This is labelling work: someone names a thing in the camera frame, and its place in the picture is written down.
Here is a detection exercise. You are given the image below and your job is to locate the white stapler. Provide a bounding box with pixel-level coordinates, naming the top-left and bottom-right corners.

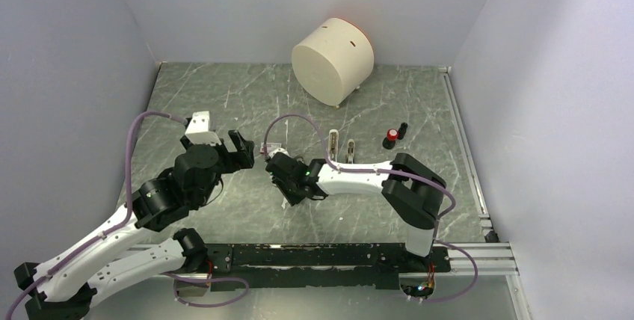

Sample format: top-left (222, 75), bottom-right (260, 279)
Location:
top-left (327, 129), bottom-right (339, 162)

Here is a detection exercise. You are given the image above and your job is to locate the white red staple box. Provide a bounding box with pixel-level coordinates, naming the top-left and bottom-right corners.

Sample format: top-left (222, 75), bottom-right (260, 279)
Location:
top-left (259, 142), bottom-right (283, 155)

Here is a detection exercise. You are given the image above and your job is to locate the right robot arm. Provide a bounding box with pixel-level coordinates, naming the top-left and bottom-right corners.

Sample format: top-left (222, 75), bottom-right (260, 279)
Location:
top-left (265, 152), bottom-right (446, 271)

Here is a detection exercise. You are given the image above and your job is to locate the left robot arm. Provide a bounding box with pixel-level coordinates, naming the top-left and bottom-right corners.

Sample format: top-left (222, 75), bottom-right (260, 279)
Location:
top-left (14, 130), bottom-right (255, 319)

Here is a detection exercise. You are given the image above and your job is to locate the red black stamp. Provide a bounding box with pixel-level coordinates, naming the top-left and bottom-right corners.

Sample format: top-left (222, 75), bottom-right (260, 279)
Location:
top-left (382, 129), bottom-right (398, 150)

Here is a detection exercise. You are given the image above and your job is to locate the small black cylinder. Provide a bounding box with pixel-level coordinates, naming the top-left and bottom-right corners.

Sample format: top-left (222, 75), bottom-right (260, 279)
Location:
top-left (397, 122), bottom-right (408, 140)

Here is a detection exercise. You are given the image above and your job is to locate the cream cylindrical stool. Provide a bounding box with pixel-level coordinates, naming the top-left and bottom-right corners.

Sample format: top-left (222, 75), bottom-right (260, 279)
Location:
top-left (291, 18), bottom-right (375, 107)

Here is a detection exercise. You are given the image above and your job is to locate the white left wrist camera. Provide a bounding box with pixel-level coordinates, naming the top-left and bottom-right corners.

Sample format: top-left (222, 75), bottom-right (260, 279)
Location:
top-left (184, 111), bottom-right (221, 146)

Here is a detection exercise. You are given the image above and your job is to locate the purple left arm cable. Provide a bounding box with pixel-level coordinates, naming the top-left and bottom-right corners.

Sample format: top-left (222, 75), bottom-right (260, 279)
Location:
top-left (4, 111), bottom-right (251, 320)

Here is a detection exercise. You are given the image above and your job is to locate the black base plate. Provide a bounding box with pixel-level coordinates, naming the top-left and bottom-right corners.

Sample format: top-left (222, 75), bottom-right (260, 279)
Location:
top-left (199, 243), bottom-right (451, 290)

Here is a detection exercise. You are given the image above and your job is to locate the aluminium rail frame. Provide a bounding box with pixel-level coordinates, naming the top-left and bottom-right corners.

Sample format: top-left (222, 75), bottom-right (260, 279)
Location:
top-left (67, 62), bottom-right (533, 320)

